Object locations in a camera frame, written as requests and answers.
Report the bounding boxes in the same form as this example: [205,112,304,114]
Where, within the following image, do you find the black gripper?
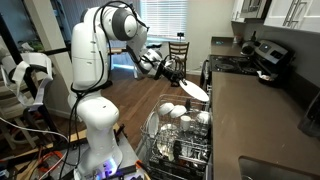
[154,65,187,89]

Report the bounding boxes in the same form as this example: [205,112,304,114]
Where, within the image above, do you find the white round plate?
[179,79,210,103]
[146,111,160,139]

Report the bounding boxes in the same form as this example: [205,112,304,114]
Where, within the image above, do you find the metal robot base table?
[58,124,151,180]

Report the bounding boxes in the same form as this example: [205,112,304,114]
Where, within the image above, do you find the large white bowl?
[157,102,175,117]

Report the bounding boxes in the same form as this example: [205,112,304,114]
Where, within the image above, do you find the wooden chair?
[168,41,190,84]

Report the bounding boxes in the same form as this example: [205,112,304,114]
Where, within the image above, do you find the white cup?
[179,115,193,132]

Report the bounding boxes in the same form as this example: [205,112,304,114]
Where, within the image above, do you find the clear glass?
[195,111,212,126]

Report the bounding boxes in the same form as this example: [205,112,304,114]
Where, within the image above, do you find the clear glass bowl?
[161,123,181,138]

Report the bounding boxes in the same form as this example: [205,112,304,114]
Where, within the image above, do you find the black stainless stove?
[199,39,295,89]

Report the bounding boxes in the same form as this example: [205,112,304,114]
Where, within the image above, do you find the white window blinds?
[139,0,189,43]

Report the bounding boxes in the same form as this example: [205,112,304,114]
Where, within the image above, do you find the white desk wooden top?
[108,46,141,79]

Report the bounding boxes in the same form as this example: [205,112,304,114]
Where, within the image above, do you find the dark kettle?
[239,40,258,57]

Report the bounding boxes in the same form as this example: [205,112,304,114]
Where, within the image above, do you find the black and orange clamp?
[113,123,127,145]
[134,159,152,175]

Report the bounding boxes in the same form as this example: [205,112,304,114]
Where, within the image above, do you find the small dark dish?
[256,70,280,85]

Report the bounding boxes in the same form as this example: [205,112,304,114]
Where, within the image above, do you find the dark glass bottle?
[250,30,259,43]

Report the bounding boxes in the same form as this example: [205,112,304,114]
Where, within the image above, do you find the narrow white cabinet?
[230,0,247,24]

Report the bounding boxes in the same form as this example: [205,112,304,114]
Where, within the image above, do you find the stainless microwave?
[239,0,273,20]

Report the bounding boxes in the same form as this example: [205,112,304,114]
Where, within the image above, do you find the white upper cabinet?
[263,0,320,34]

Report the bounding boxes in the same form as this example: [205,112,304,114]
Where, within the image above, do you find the kitchen sink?
[238,155,320,180]

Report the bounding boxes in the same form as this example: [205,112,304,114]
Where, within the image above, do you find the white pillar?
[23,0,81,103]

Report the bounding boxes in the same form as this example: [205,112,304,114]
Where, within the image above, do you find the wire dishwasher rack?
[139,94,213,168]

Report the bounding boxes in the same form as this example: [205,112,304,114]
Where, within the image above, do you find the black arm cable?
[58,0,186,174]

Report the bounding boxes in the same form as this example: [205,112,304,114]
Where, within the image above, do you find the silver cabinet handle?
[289,0,310,29]
[282,0,298,28]

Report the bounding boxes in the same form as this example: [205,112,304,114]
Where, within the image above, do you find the white strap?
[0,52,54,108]

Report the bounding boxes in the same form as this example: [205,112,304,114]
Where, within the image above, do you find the black metal frame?
[0,13,73,154]

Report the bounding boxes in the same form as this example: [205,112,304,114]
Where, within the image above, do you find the orange cable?
[36,151,64,174]

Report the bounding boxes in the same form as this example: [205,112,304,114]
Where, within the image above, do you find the white cable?
[0,116,71,180]

